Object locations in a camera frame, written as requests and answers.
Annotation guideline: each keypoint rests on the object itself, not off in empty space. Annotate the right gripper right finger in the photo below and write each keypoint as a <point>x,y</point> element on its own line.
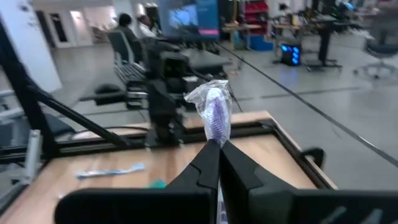
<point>242,174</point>

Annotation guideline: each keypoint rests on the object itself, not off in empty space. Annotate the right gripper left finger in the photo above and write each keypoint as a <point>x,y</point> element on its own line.
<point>192,174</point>

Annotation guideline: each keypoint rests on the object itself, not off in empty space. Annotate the purple toothbrush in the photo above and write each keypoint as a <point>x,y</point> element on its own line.
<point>216,109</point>

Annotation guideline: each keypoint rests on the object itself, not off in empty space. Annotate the blue white toothbrush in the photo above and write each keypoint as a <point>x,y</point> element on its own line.
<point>109,172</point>

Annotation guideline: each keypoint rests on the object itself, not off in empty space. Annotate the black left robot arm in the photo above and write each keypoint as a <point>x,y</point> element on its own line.
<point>161,105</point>

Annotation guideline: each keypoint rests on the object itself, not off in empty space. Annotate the teal toothbrush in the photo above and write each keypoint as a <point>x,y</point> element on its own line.
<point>157,184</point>

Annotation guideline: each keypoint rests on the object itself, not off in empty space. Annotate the grey office chair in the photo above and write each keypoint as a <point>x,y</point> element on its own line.
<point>119,46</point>

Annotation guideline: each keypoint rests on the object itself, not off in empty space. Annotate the person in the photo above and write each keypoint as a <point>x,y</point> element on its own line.
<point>127,34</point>
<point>147,28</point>

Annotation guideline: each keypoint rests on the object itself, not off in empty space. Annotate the black table clamp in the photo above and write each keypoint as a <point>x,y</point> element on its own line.
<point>312,152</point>

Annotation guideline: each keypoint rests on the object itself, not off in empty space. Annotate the grey office desk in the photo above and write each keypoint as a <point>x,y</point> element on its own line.
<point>205,60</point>

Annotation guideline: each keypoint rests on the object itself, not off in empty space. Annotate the large blue-screen monitor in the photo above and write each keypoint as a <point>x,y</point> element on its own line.
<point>189,18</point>

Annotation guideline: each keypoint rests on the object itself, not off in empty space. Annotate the computer tower blue lights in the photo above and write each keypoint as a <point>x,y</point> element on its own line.
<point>290,54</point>

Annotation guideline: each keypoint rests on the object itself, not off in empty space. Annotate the blue storage bin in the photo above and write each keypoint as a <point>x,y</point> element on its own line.
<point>261,43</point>

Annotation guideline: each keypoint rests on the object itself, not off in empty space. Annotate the red storage shelf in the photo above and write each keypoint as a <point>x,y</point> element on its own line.
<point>256,12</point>

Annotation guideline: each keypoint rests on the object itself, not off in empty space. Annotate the black standing desk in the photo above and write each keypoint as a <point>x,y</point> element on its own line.
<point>325,40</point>

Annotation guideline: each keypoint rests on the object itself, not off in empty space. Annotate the dark swivel office chair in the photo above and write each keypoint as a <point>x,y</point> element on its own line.
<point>381,48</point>

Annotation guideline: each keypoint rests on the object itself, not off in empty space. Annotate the black aluminium rig frame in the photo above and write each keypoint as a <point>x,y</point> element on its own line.
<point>245,128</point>

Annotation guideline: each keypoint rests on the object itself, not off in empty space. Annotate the silver angle bracket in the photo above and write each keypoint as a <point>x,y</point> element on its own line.
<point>32,155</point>

